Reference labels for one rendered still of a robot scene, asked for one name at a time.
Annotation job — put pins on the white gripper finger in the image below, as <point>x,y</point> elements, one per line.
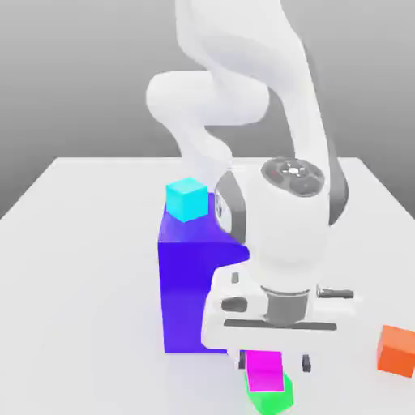
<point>242,360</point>
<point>306,363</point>

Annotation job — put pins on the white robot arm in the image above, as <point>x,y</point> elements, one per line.
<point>285,227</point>

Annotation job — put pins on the small cyan cube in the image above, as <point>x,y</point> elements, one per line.
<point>186,201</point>

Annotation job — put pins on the small magenta cube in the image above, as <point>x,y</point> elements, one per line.
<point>265,376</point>

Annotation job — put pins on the small green cube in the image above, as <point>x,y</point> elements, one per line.
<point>274,403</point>

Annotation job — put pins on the small orange cube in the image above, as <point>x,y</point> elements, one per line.
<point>397,351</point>

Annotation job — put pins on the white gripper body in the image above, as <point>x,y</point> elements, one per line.
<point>246,338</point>

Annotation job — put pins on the large blue box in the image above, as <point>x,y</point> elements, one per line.
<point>184,285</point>

